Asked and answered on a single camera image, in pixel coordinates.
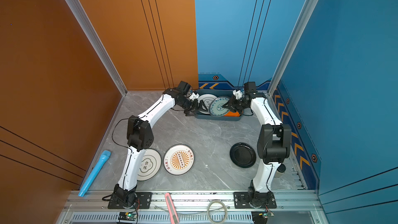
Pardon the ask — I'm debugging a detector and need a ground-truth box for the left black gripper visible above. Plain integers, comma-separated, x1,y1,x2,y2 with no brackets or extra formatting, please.
178,97,208,116

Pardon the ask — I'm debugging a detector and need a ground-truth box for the orange plate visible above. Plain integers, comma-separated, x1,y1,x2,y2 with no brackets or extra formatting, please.
225,111,241,117

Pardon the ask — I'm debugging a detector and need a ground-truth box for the white flower plate back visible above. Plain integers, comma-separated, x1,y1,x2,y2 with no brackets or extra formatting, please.
198,94,217,115

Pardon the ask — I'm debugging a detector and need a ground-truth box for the teal patterned plate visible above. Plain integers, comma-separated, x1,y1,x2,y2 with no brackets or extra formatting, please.
208,96,230,117

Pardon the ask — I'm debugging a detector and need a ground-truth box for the black plate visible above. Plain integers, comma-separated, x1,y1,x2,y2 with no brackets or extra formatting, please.
230,143,257,169

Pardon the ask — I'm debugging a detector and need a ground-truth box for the sunburst plate front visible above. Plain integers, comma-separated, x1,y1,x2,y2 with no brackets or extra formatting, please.
163,144,195,176

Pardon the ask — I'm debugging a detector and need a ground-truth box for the large white flower plate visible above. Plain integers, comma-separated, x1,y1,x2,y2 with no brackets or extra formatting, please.
137,149,162,181

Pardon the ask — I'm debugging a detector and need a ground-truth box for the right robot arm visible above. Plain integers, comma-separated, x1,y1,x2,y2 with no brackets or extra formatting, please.
224,93,292,208

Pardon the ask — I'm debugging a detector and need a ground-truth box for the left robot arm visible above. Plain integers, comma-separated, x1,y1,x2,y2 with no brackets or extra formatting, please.
108,86,207,209

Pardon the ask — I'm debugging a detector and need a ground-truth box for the teal plastic bin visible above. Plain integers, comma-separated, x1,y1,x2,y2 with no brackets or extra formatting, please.
195,89,243,121

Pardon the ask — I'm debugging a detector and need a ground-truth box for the small jar black lid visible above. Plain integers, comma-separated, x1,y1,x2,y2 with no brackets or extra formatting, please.
277,163,286,174

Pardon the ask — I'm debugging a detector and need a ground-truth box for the blue cylindrical tube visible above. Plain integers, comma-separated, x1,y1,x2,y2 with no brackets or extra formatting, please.
78,150,111,197

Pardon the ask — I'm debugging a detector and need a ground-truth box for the pink utility knife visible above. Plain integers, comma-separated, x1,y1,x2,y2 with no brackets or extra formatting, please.
164,192,179,224

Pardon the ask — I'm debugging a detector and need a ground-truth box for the right circuit board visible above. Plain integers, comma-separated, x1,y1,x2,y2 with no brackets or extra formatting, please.
251,210,275,224

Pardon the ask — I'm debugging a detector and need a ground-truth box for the circuit board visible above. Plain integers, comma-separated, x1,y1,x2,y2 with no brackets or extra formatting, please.
251,210,275,224
117,212,138,224

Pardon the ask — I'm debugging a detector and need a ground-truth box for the left circuit board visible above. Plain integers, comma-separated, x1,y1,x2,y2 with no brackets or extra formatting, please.
117,212,138,224

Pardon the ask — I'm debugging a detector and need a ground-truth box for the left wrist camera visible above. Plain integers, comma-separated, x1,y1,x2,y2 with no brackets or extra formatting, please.
177,81,200,101

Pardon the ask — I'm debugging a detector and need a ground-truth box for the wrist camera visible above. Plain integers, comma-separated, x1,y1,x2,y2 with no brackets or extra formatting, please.
177,81,200,101
233,82,258,100

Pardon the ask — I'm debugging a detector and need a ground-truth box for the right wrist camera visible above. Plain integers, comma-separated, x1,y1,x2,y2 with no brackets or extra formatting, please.
233,82,258,100

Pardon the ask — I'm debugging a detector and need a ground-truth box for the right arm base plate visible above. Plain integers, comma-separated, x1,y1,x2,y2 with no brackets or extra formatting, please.
233,192,277,209

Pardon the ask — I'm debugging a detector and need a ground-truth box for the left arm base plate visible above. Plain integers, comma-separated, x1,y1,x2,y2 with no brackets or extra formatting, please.
107,191,152,210

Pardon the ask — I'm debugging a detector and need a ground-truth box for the coiled white cable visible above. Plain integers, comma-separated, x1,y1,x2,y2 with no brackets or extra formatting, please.
206,200,228,224

